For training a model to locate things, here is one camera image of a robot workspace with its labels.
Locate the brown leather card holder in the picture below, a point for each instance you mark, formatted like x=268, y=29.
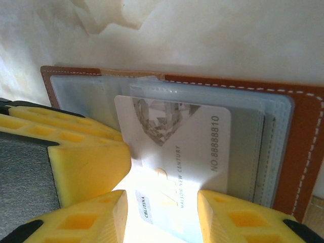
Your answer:
x=298, y=152

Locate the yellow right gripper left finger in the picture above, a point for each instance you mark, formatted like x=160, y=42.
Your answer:
x=88, y=222

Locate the white VIP diamond card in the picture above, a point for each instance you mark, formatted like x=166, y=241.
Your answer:
x=189, y=157

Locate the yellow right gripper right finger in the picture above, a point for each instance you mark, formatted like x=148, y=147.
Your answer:
x=240, y=222

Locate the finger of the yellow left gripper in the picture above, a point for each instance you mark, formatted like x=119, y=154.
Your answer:
x=50, y=121
x=96, y=169

